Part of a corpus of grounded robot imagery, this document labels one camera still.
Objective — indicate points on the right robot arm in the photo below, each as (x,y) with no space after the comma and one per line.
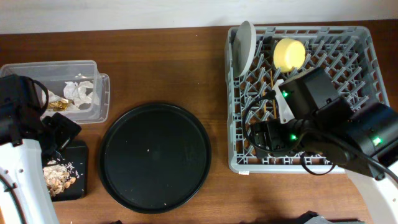
(315,119)

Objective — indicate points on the food scraps with rice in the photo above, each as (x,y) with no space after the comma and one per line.
(59,177)

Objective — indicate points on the clear plastic bin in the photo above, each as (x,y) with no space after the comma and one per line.
(53,76)

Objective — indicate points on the yellow bowl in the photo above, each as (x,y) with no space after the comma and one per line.
(288,55)

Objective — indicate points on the grey plate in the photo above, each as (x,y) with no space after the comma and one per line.
(244,48)

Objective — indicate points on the gold snack wrapper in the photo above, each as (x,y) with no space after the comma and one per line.
(60,105)

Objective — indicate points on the grey dishwasher rack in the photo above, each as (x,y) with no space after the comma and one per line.
(348,56)

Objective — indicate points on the round black tray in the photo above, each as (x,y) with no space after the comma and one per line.
(154,158)

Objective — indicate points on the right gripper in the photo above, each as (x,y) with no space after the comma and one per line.
(271,126)

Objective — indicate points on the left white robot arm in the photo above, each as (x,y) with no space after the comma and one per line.
(26,136)

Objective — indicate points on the black rectangular bin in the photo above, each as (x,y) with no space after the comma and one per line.
(77,153)

